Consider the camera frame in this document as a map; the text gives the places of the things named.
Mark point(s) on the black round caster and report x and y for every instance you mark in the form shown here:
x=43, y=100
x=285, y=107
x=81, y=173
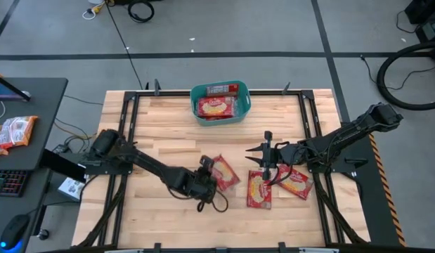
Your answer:
x=43, y=234

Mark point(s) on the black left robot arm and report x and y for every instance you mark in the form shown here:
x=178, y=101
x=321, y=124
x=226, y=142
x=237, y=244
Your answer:
x=150, y=165

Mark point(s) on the black panel with hazard stripe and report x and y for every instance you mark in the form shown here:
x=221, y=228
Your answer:
x=375, y=196

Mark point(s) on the black power brick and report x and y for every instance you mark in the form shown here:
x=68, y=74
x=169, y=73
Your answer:
x=61, y=148

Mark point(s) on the black aluminium table frame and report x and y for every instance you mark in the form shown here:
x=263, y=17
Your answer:
x=161, y=93

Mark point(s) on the black keyboard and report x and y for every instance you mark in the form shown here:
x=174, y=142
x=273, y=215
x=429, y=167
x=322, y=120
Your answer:
x=10, y=182

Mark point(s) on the teal plastic basket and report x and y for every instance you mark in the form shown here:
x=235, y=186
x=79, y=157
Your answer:
x=243, y=109

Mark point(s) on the small white box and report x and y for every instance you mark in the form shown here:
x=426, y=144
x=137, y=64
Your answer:
x=71, y=188

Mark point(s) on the black office desk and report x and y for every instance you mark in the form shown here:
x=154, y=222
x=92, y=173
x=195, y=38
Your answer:
x=45, y=105

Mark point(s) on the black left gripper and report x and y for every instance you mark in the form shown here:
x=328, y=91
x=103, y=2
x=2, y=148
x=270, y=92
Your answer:
x=199, y=182

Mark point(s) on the tilted computer monitor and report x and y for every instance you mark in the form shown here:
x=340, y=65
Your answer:
x=6, y=89

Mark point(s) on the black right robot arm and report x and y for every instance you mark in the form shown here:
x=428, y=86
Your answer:
x=343, y=135

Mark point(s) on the black equipment case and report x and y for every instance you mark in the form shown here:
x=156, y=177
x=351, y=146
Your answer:
x=428, y=21

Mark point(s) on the large black hoop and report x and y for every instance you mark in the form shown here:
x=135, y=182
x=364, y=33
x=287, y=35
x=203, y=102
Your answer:
x=379, y=80

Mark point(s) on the red popcorn bag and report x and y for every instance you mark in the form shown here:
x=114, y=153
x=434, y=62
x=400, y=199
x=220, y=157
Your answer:
x=227, y=175
x=258, y=191
x=216, y=107
x=296, y=182
x=222, y=90

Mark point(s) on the black computer mouse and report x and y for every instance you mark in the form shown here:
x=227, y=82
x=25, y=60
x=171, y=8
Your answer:
x=15, y=230

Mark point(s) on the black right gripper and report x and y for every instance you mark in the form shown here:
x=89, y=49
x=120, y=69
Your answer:
x=284, y=154

